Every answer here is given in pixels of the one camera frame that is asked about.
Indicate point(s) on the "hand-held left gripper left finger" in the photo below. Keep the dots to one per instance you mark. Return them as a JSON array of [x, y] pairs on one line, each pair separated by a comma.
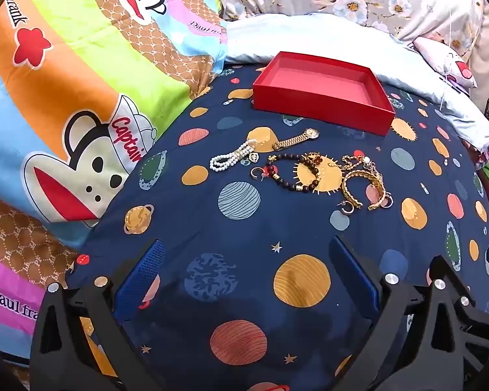
[[146, 269]]

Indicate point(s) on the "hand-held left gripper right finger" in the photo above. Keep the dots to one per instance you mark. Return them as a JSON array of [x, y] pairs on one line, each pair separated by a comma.
[[350, 264]]

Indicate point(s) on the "gold hoop earring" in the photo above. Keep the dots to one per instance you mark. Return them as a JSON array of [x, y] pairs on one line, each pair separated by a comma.
[[347, 208], [256, 173]]

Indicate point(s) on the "gold bangle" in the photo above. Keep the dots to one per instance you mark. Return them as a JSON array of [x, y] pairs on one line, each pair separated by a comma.
[[378, 203], [346, 189]]

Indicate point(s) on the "gold wrist watch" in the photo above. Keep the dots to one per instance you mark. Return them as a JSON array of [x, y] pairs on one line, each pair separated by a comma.
[[293, 141]]

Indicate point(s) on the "red cardboard box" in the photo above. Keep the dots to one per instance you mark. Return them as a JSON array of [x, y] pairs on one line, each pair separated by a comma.
[[322, 85]]

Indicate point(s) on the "navy planet print bedsheet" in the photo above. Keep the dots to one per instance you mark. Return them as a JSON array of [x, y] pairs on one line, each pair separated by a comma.
[[244, 232]]

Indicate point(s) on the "pink cartoon pillow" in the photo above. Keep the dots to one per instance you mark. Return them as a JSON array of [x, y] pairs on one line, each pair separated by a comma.
[[444, 55]]

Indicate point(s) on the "light blue blanket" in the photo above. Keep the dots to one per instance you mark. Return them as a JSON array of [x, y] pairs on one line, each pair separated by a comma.
[[309, 36]]

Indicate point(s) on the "colourful monkey print quilt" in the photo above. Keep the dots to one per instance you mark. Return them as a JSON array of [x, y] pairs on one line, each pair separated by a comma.
[[65, 49]]

